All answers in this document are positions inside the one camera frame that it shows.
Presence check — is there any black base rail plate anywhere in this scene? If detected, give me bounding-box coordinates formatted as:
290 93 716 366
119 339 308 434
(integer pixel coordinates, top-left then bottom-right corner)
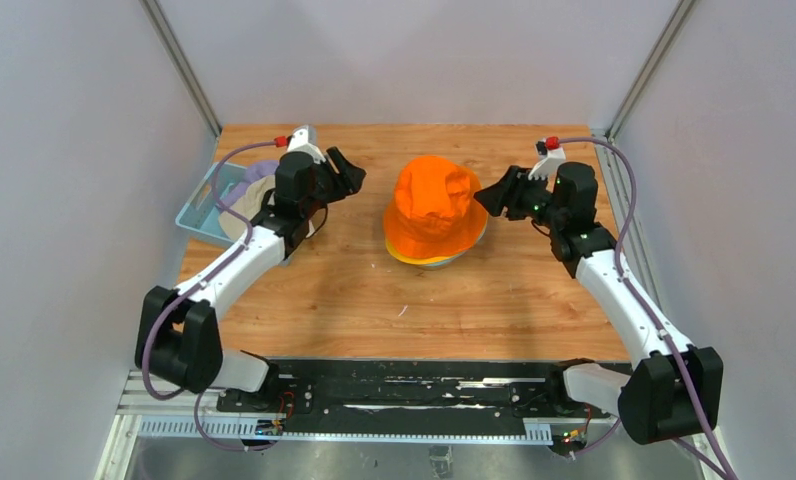
151 355 647 446

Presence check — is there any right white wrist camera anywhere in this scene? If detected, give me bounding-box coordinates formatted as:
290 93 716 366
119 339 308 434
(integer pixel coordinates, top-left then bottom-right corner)
528 136 566 181

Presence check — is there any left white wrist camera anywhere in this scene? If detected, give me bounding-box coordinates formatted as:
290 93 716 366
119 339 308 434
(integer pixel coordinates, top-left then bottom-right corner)
273 125 327 164

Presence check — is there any teal bucket hat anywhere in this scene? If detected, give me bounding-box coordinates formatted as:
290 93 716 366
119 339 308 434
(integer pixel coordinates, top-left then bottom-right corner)
431 225 489 270

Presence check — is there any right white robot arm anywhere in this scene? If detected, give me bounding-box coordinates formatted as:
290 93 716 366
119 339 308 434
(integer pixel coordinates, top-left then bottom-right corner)
474 162 724 445

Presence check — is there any lavender hat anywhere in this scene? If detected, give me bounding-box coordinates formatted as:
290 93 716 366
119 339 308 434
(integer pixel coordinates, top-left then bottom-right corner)
222 160 279 206

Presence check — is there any yellow bucket hat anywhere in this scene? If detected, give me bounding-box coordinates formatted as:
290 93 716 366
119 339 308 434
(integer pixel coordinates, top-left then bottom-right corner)
384 239 460 269

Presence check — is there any orange bucket hat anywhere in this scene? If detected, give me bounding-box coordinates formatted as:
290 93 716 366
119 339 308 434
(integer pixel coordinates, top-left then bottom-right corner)
382 155 488 258

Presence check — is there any beige hat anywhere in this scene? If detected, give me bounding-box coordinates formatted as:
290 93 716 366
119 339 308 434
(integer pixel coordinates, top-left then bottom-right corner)
219 175 275 241

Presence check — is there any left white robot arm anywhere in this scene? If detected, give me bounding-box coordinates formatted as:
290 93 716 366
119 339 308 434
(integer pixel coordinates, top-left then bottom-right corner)
135 147 366 413

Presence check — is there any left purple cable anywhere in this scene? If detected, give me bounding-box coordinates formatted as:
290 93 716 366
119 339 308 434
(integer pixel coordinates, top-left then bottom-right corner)
139 140 293 454

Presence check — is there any light blue plastic basket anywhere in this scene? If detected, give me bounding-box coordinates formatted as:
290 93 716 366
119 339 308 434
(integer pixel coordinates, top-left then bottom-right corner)
175 163 246 248

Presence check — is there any purple cable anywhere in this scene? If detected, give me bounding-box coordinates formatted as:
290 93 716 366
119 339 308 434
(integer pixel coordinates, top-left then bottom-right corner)
139 140 293 454
556 136 738 480

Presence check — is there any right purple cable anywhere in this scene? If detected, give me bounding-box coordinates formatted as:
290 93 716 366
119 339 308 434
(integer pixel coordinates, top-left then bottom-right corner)
556 136 738 480

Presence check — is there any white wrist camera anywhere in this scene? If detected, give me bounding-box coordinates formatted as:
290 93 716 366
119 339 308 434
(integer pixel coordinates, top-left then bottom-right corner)
273 125 327 164
528 136 566 181

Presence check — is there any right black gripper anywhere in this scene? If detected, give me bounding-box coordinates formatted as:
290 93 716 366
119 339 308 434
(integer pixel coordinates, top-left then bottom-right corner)
474 167 564 231

